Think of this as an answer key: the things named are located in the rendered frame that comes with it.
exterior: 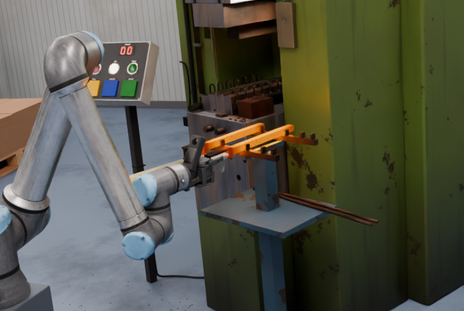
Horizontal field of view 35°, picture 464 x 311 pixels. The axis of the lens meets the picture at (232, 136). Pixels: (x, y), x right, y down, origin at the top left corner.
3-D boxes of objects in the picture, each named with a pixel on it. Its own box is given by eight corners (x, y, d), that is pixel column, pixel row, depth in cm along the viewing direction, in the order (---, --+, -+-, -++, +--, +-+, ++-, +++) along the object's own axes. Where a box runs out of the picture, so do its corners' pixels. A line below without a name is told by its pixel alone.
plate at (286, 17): (294, 48, 276) (291, 3, 272) (277, 47, 283) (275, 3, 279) (297, 47, 278) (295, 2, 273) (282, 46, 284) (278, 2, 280)
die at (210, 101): (232, 115, 296) (230, 95, 294) (202, 110, 311) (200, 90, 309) (305, 95, 321) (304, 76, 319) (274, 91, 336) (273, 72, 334)
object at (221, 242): (262, 335, 304) (253, 231, 293) (206, 306, 333) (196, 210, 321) (351, 288, 338) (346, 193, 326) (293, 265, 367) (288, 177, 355)
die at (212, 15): (224, 27, 287) (222, 3, 284) (194, 26, 302) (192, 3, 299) (300, 14, 312) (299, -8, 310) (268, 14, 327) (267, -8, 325)
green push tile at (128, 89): (134, 96, 320) (137, 80, 322) (119, 96, 323) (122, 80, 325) (136, 97, 321) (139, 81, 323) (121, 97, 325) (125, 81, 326)
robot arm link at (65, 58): (56, 35, 195) (159, 257, 206) (76, 29, 207) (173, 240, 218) (21, 51, 199) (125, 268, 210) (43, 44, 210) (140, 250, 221)
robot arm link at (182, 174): (158, 164, 229) (179, 168, 222) (169, 159, 232) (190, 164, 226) (161, 191, 231) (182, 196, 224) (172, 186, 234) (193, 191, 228)
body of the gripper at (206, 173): (200, 178, 242) (173, 189, 234) (197, 153, 240) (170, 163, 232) (217, 182, 237) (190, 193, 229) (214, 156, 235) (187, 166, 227)
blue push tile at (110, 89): (114, 96, 324) (117, 80, 326) (101, 96, 327) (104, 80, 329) (117, 97, 326) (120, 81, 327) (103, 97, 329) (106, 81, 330)
